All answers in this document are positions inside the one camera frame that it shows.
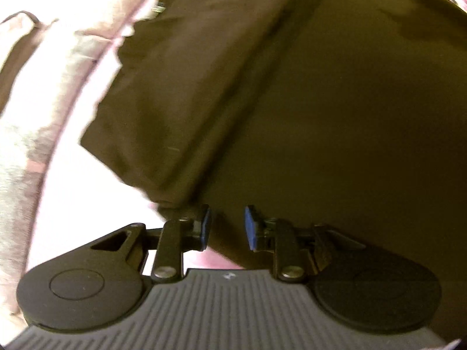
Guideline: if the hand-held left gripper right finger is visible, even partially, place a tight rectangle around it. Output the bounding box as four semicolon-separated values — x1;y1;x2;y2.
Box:
244;205;367;284

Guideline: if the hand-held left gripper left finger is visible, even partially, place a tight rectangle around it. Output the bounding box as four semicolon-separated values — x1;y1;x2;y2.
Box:
89;204;213;284

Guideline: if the dark brown garment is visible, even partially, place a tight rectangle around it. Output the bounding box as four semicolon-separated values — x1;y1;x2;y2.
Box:
79;0;467;343

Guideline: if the pink floral blanket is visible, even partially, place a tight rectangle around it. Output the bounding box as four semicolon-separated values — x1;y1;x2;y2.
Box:
22;0;238;274

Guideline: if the grey and pink quilt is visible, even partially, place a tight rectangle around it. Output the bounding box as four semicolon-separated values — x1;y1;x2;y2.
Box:
0;0;190;318

